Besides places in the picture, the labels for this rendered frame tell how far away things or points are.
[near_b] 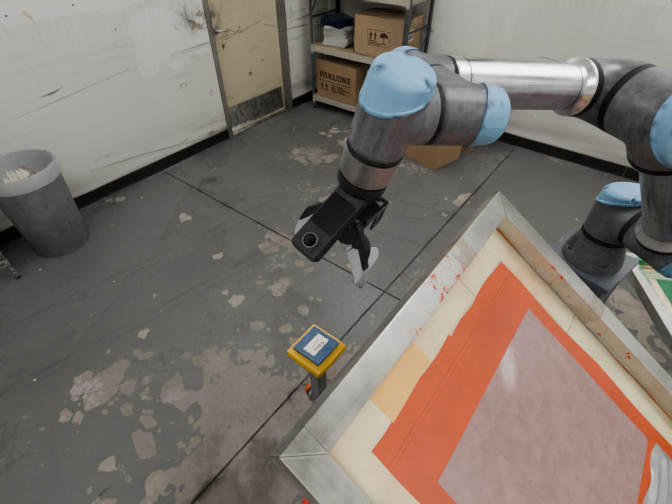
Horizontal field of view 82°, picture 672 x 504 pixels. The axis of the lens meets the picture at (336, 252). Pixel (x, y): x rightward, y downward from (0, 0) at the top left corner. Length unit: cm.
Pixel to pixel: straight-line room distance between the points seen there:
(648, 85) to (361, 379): 62
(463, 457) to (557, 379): 24
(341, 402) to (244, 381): 185
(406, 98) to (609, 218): 83
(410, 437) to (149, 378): 205
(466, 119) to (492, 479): 46
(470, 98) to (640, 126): 35
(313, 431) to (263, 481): 164
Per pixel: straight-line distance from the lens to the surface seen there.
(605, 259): 126
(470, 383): 61
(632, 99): 80
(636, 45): 427
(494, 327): 68
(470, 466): 59
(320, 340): 120
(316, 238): 52
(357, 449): 50
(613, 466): 81
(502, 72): 69
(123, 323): 278
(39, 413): 264
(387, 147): 47
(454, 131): 50
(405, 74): 44
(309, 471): 44
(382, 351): 49
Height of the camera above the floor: 196
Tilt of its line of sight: 43 degrees down
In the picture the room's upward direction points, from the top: straight up
